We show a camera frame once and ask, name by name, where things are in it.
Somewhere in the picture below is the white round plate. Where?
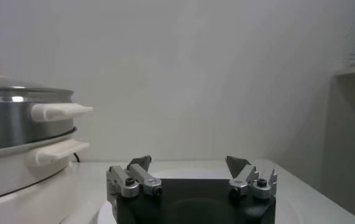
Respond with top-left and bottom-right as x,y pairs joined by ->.
97,167 -> 303,224

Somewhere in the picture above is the glass lid with cream handle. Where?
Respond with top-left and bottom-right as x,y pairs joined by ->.
0,48 -> 75,96

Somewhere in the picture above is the stainless steel steamer basket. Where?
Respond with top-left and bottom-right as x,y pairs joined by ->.
0,89 -> 94,152

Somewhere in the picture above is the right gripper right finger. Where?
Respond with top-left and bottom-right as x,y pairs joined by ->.
225,155 -> 278,200

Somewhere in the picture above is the white shelf table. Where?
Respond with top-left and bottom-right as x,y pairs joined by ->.
334,63 -> 355,77

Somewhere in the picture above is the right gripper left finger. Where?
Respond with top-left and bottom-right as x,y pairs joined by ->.
106,155 -> 163,203

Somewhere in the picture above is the cream electric cooker base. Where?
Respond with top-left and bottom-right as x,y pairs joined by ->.
0,127 -> 91,224

